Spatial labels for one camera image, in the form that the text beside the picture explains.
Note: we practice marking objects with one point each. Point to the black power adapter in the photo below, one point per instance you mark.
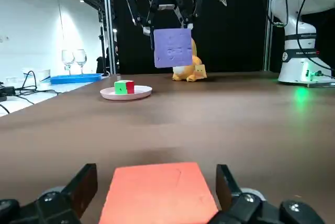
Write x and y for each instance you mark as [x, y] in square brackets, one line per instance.
[7, 93]

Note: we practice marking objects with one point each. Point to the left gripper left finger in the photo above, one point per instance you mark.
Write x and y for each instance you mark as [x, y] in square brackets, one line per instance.
[52, 205]

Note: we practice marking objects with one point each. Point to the aluminium frame post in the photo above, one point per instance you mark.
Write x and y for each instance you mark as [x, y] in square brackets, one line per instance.
[269, 25]
[108, 25]

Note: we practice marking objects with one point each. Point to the purple foam square block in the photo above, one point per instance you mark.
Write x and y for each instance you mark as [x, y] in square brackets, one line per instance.
[172, 48]

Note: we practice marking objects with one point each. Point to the pale pink plate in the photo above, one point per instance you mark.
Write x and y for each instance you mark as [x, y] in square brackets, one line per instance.
[125, 96]

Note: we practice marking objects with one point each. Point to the white paper cup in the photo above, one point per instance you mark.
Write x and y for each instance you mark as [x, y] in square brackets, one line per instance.
[44, 75]

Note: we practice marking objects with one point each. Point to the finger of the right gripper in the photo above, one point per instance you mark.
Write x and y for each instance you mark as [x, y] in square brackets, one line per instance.
[189, 22]
[147, 29]

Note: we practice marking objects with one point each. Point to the clear wine glass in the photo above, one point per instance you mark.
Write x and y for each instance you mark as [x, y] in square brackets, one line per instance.
[68, 57]
[80, 57]

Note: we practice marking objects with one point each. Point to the blue plastic tray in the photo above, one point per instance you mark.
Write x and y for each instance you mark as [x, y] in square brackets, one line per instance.
[76, 78]

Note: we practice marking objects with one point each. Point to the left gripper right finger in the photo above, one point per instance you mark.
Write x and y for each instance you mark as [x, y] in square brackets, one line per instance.
[246, 205]

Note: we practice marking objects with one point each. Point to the orange plush toy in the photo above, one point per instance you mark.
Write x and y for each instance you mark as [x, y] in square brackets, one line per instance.
[188, 73]

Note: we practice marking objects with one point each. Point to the orange foam square block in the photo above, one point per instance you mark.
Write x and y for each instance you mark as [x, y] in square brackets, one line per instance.
[159, 195]

